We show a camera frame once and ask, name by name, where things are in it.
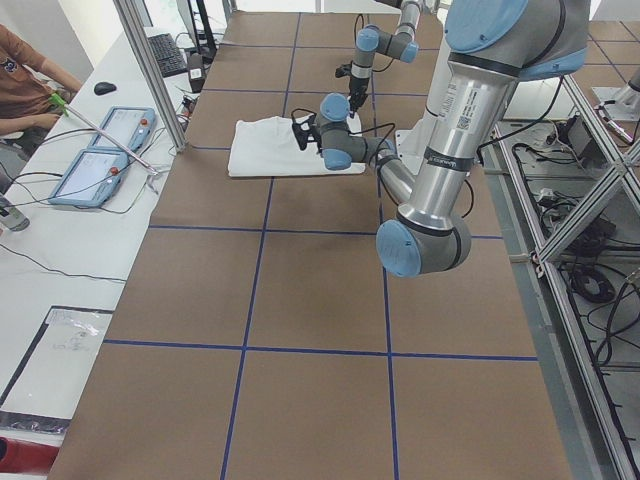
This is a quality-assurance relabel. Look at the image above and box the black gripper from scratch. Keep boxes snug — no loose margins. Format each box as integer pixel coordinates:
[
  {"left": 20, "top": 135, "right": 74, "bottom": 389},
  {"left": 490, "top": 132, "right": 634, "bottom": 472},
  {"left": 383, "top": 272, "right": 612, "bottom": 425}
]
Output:
[
  {"left": 310, "top": 130, "right": 322, "bottom": 155},
  {"left": 349, "top": 76, "right": 369, "bottom": 117}
]

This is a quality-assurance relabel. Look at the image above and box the white long-sleeve printed shirt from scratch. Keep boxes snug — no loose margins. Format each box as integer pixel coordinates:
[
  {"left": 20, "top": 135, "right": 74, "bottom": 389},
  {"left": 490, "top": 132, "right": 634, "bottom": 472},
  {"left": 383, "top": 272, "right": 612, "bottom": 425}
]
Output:
[{"left": 228, "top": 116, "right": 365, "bottom": 178}]

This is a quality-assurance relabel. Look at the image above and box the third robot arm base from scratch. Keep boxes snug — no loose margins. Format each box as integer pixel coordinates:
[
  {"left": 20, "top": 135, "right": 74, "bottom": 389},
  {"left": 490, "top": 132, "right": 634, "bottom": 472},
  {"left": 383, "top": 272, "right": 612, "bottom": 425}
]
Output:
[{"left": 592, "top": 71, "right": 639, "bottom": 121}]

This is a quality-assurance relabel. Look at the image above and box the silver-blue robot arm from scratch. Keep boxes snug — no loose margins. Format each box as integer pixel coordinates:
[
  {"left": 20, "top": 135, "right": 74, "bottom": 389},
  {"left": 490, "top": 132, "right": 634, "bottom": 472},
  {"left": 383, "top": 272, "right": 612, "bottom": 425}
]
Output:
[
  {"left": 293, "top": 1, "right": 590, "bottom": 277},
  {"left": 346, "top": 0, "right": 424, "bottom": 117}
]

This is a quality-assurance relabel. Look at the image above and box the black box with white label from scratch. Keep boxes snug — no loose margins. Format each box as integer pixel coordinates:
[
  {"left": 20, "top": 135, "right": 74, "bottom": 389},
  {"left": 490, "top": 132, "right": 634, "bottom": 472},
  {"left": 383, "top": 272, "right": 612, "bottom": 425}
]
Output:
[{"left": 187, "top": 53, "right": 206, "bottom": 93}]

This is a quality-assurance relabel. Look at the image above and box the black keyboard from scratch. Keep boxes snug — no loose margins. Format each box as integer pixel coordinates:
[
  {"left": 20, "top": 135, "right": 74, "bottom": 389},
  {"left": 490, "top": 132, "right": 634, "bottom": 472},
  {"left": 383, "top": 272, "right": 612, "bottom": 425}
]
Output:
[{"left": 147, "top": 33, "right": 187, "bottom": 78}]

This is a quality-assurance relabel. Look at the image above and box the far blue teach pendant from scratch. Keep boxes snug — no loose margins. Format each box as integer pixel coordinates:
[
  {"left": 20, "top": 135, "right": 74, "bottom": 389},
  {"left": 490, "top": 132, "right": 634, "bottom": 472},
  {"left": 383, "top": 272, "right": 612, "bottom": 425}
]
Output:
[{"left": 100, "top": 106, "right": 157, "bottom": 152}]

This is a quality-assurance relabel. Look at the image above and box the blue teach pendant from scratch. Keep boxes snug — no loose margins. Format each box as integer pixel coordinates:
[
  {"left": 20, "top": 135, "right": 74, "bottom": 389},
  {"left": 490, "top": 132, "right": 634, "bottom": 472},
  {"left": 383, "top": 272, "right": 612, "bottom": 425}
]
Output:
[
  {"left": 48, "top": 148, "right": 129, "bottom": 208},
  {"left": 100, "top": 106, "right": 157, "bottom": 152}
]

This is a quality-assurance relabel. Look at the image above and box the black computer mouse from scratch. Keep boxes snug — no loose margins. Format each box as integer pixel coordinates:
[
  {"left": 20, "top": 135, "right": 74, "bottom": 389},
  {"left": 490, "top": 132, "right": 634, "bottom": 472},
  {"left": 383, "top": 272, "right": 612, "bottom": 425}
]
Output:
[{"left": 93, "top": 81, "right": 117, "bottom": 96}]

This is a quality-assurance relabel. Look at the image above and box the near blue teach pendant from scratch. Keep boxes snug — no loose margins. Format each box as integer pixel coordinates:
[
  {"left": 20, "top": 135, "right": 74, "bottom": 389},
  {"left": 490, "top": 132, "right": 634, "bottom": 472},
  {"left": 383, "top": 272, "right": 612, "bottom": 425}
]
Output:
[{"left": 48, "top": 148, "right": 129, "bottom": 208}]

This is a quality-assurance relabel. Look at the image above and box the metal rod with green tip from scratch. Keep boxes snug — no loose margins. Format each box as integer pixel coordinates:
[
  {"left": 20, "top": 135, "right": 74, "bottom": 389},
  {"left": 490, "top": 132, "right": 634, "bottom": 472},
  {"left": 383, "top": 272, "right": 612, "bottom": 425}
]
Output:
[{"left": 49, "top": 93, "right": 160, "bottom": 176}]

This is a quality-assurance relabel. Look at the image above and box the person in orange shirt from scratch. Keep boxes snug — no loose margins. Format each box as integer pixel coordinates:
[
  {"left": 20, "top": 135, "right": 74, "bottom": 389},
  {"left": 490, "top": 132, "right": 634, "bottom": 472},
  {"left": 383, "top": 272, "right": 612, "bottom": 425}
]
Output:
[{"left": 1, "top": 26, "right": 82, "bottom": 156}]

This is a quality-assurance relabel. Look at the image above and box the plastic sleeve document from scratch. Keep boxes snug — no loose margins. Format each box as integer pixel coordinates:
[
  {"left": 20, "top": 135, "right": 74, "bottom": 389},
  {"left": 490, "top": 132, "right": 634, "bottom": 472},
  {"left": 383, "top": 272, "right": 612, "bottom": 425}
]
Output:
[{"left": 1, "top": 305, "right": 113, "bottom": 420}]

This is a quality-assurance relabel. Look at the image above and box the red fire extinguisher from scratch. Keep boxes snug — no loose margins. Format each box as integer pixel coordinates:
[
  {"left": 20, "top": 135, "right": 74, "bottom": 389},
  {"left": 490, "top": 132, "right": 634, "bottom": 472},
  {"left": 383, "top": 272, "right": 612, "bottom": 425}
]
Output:
[{"left": 1, "top": 437, "right": 60, "bottom": 475}]

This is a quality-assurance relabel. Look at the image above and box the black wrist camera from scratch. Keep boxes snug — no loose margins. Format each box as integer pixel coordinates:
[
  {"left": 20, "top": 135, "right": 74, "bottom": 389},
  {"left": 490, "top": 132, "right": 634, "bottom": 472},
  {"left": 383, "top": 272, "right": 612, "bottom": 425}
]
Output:
[
  {"left": 290, "top": 109, "right": 319, "bottom": 151},
  {"left": 335, "top": 63, "right": 352, "bottom": 78}
]

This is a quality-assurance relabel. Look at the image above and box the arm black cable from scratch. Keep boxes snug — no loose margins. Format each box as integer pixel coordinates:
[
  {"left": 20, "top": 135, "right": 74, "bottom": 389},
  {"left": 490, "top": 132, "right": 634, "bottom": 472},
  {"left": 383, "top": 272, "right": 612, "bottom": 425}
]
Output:
[
  {"left": 353, "top": 13, "right": 401, "bottom": 74},
  {"left": 290, "top": 108, "right": 476, "bottom": 221}
]

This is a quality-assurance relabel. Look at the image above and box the white pillar with base plate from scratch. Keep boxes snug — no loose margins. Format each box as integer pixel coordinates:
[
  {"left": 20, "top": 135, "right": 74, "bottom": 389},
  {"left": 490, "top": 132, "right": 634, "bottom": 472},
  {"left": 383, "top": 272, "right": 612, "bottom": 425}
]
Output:
[{"left": 396, "top": 38, "right": 452, "bottom": 175}]

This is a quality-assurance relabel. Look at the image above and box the aluminium frame post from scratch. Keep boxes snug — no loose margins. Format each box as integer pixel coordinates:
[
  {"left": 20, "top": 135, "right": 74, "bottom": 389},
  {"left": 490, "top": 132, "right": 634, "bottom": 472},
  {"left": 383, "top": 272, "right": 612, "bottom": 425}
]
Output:
[{"left": 113, "top": 0, "right": 187, "bottom": 153}]

